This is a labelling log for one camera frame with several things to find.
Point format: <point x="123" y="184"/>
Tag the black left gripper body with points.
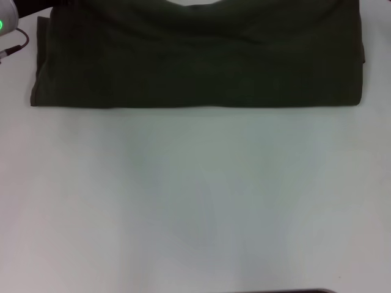
<point x="33" y="7"/>

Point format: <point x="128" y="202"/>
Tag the dark green FREE t-shirt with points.
<point x="198" y="61"/>

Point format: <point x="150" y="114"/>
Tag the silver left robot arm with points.
<point x="7" y="18"/>

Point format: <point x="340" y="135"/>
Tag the dark rounded panel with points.
<point x="305" y="291"/>

